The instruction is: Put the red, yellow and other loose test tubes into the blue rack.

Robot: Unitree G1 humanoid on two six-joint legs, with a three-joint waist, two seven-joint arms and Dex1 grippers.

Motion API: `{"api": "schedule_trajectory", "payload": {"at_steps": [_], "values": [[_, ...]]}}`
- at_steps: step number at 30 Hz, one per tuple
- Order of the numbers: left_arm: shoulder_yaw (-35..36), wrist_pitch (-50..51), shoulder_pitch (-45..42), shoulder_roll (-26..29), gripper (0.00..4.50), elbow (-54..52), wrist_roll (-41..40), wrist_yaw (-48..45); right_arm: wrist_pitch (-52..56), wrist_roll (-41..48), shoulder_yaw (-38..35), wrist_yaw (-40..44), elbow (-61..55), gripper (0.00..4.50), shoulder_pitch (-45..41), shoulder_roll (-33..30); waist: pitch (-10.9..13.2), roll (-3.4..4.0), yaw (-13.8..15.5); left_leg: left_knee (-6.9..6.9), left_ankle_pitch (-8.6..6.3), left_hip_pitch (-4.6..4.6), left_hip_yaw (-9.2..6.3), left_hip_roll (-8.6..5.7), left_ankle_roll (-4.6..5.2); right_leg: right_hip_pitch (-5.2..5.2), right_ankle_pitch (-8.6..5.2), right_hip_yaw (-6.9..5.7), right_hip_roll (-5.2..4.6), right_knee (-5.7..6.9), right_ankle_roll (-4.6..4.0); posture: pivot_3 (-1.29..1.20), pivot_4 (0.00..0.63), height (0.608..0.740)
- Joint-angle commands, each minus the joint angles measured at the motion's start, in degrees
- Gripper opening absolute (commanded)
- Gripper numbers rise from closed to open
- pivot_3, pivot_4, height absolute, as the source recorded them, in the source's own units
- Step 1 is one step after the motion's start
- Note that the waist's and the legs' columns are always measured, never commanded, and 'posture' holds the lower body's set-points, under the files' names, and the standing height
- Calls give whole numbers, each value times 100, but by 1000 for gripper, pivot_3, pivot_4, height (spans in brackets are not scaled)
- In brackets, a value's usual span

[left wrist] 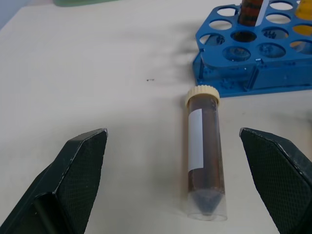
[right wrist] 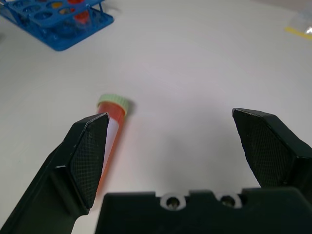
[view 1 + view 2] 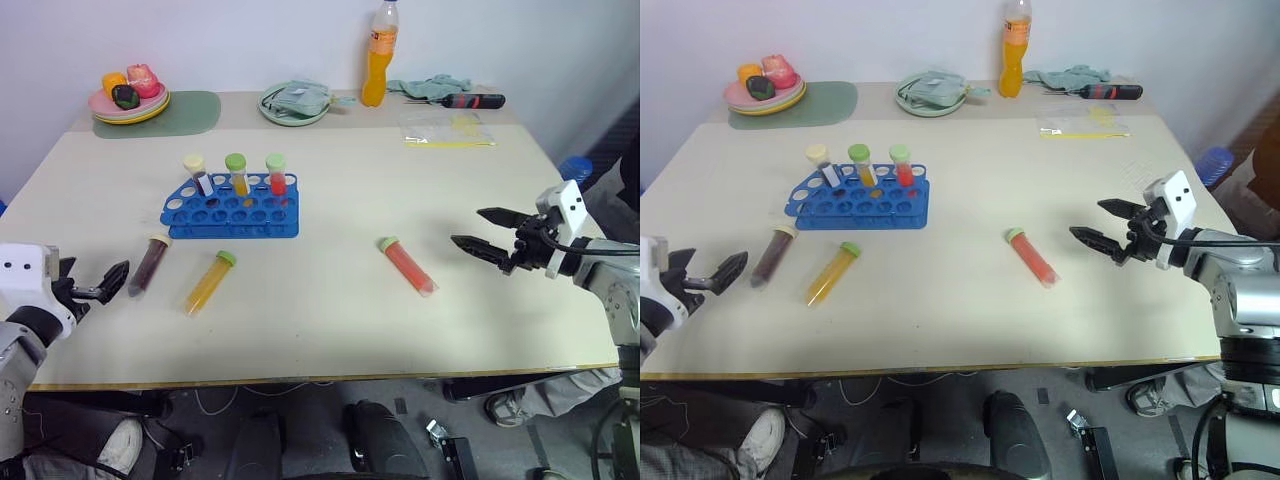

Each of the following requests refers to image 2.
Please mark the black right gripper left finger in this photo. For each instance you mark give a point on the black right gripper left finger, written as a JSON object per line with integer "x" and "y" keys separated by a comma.
{"x": 73, "y": 161}

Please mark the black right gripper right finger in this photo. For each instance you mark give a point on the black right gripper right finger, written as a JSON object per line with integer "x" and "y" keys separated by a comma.
{"x": 270, "y": 146}

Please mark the orange tube with green cap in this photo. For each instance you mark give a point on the orange tube with green cap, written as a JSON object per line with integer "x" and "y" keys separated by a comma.
{"x": 114, "y": 117}

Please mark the blue test tube rack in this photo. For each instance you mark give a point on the blue test tube rack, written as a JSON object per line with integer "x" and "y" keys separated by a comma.
{"x": 56, "y": 24}

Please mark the clear plastic bag yellow strip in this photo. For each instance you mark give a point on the clear plastic bag yellow strip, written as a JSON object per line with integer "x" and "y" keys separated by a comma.
{"x": 301, "y": 26}

